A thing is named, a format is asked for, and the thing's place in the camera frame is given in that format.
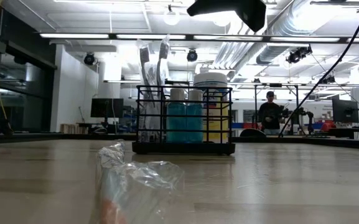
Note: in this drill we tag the purple toothbrush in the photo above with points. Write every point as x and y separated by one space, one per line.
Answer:
144 56
164 49

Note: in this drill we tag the blue mouthwash bottle white cap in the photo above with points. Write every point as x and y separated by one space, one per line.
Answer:
194 121
176 121

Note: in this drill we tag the orange toothbrush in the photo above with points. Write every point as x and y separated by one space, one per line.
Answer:
129 186

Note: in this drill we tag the background black robot arm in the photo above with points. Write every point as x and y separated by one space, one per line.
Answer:
310 119

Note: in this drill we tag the black ceiling spotlight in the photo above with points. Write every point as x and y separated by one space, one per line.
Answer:
192 56
89 59
297 55

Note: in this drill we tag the white round ceiling lamp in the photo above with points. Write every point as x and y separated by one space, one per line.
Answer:
171 18

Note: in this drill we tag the white yellow wipes canister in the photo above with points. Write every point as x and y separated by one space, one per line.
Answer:
210 79

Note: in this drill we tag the person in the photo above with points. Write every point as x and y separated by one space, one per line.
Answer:
269 115

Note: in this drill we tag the black computer monitor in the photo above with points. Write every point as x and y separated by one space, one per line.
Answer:
344 111
103 107

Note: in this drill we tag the red bin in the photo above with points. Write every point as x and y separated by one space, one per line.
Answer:
328 126

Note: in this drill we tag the wooden slat crate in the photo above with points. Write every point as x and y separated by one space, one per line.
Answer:
73 129

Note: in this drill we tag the ribbed silver air duct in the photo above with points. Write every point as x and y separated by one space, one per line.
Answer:
275 53

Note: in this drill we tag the long ceiling light rail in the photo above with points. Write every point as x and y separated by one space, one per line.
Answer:
190 37

